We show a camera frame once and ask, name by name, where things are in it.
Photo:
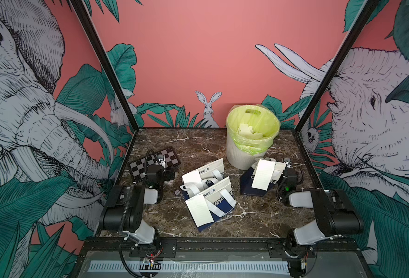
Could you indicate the white receipt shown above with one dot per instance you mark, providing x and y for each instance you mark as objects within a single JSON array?
[
  {"x": 199, "y": 210},
  {"x": 192, "y": 177},
  {"x": 263, "y": 174}
]

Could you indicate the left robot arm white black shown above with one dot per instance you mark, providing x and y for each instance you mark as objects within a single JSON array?
[{"x": 123, "y": 211}]

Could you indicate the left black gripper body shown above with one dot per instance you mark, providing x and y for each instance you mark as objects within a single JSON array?
[{"x": 165, "y": 176}]

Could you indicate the white ribbed trash bin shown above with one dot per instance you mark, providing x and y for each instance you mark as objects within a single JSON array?
[{"x": 238, "y": 158}]

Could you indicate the yellow-green plastic bin liner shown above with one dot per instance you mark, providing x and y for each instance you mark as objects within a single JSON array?
[{"x": 252, "y": 128}]

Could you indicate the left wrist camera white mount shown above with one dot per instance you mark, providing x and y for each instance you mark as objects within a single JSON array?
[{"x": 160, "y": 160}]

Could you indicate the black mounting rail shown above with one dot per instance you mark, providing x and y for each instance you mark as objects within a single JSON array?
[{"x": 168, "y": 247}]

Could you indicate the black white checkerboard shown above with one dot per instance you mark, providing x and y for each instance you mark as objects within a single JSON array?
[{"x": 137, "y": 166}]

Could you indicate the navy white paper bag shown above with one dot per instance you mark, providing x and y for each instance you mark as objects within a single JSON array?
[
  {"x": 211, "y": 174},
  {"x": 220, "y": 201},
  {"x": 246, "y": 179}
]

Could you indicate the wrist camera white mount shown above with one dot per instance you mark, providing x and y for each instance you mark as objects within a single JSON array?
[
  {"x": 287, "y": 162},
  {"x": 160, "y": 160}
]

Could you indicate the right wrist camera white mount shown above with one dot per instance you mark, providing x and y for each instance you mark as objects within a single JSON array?
[{"x": 287, "y": 162}]

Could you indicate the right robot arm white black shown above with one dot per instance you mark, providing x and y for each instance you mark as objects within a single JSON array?
[{"x": 335, "y": 215}]

